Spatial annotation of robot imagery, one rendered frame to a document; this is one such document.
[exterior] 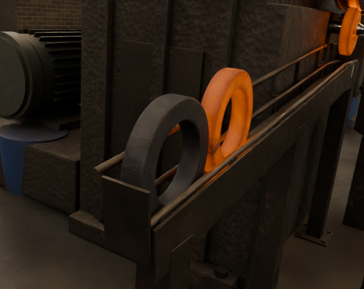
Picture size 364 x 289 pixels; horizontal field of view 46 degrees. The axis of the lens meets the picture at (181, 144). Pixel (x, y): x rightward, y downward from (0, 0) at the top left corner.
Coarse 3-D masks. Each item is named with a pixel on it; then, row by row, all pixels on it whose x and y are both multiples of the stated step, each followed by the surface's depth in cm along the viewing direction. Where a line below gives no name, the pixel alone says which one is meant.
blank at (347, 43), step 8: (352, 8) 139; (344, 16) 138; (352, 16) 137; (360, 16) 144; (344, 24) 137; (352, 24) 136; (344, 32) 137; (352, 32) 139; (344, 40) 138; (352, 40) 145; (344, 48) 140; (352, 48) 145
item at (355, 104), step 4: (352, 100) 338; (356, 100) 340; (352, 104) 339; (356, 104) 338; (352, 108) 340; (356, 108) 341; (352, 112) 341; (356, 112) 342; (348, 116) 342; (352, 116) 344; (348, 120) 360; (348, 124) 357; (352, 124) 357
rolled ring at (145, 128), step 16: (160, 96) 56; (176, 96) 56; (144, 112) 53; (160, 112) 53; (176, 112) 55; (192, 112) 59; (144, 128) 52; (160, 128) 52; (192, 128) 62; (208, 128) 65; (128, 144) 52; (144, 144) 51; (160, 144) 53; (192, 144) 64; (208, 144) 66; (128, 160) 52; (144, 160) 51; (192, 160) 65; (128, 176) 52; (144, 176) 52; (176, 176) 65; (192, 176) 64; (176, 192) 63; (160, 208) 57; (176, 208) 61
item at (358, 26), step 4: (332, 20) 145; (328, 24) 144; (332, 24) 144; (336, 24) 143; (340, 24) 143; (356, 24) 140; (360, 24) 140; (328, 28) 145; (332, 28) 144; (336, 28) 143; (356, 28) 140; (360, 28) 140; (328, 32) 146; (332, 32) 145; (336, 32) 144; (356, 32) 141; (360, 32) 141
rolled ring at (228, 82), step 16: (224, 80) 68; (240, 80) 72; (208, 96) 67; (224, 96) 67; (240, 96) 77; (208, 112) 66; (224, 112) 68; (240, 112) 79; (240, 128) 80; (224, 144) 79; (240, 144) 79; (208, 160) 69
